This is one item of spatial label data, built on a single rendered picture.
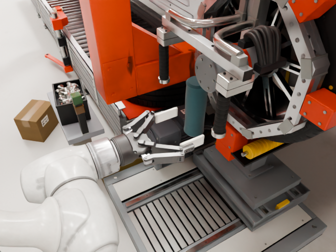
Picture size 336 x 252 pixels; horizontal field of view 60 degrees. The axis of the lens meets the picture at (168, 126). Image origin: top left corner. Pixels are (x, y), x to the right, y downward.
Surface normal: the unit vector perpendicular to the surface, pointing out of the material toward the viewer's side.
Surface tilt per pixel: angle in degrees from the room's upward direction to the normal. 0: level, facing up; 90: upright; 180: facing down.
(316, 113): 90
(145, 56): 90
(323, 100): 0
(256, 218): 0
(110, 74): 90
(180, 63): 90
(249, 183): 0
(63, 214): 25
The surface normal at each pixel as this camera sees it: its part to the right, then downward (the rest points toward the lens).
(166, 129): 0.00, -0.76
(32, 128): -0.20, 0.64
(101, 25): 0.49, 0.57
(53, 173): -0.14, -0.50
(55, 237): -0.21, 0.01
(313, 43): -0.87, 0.33
